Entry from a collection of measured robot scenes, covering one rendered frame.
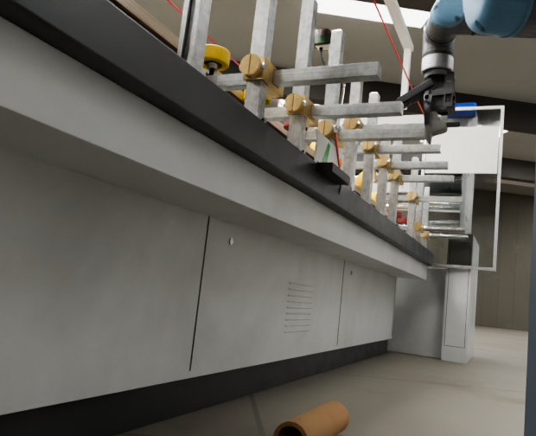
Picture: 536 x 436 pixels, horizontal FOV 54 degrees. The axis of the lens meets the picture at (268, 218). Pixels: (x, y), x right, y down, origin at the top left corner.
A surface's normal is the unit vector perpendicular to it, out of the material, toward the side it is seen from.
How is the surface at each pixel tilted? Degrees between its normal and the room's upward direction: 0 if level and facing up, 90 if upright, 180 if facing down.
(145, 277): 90
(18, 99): 90
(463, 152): 90
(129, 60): 90
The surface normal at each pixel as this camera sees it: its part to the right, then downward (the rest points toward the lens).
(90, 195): 0.90, 0.04
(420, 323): -0.41, -0.16
